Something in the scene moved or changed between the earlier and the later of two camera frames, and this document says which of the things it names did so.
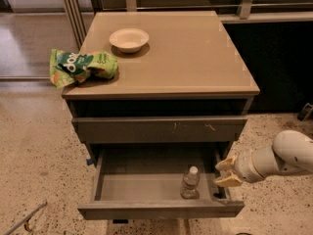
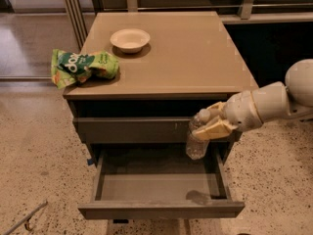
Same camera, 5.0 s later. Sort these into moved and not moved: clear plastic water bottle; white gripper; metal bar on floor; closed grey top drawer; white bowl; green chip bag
Moved: clear plastic water bottle; white gripper
Not moved: metal bar on floor; closed grey top drawer; white bowl; green chip bag
